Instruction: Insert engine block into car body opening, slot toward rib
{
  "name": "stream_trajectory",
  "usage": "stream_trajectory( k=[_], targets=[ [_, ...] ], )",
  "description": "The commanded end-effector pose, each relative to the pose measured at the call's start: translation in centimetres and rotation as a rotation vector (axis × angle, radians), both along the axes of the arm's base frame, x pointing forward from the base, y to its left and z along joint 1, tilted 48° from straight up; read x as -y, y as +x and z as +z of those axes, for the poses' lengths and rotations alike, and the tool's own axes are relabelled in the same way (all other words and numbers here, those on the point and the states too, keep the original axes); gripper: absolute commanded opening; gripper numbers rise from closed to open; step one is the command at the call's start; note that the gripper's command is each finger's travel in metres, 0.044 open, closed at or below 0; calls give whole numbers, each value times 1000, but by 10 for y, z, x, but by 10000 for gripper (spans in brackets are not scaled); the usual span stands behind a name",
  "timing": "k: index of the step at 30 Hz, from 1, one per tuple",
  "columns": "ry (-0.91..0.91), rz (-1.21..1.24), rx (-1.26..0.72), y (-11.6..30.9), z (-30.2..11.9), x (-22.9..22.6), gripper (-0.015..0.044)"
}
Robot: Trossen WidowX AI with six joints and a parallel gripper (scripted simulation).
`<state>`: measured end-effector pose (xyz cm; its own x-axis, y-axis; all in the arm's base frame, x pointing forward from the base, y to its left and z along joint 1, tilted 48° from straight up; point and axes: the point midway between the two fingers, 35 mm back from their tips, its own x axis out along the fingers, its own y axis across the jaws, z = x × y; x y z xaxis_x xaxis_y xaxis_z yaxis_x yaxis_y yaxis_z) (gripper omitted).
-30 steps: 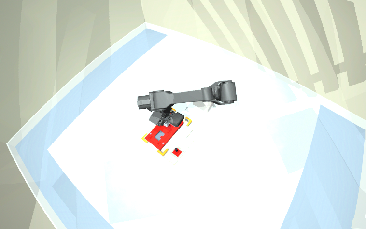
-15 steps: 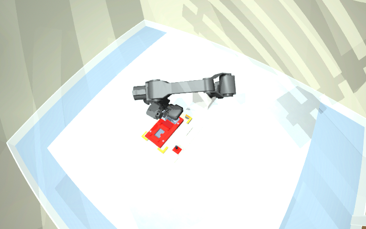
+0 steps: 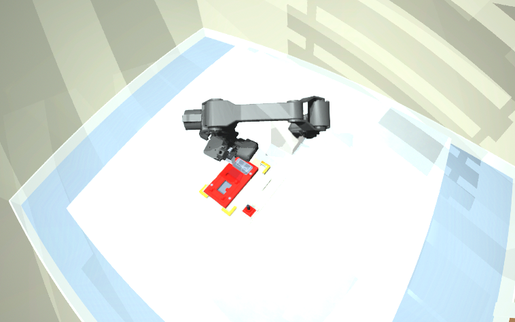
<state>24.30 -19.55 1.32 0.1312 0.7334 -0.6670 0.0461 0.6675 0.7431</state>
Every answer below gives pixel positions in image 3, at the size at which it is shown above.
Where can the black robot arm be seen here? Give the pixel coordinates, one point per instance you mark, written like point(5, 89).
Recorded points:
point(219, 116)

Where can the red toy car body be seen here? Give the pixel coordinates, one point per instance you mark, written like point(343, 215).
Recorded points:
point(231, 180)

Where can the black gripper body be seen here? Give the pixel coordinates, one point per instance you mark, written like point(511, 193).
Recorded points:
point(245, 148)

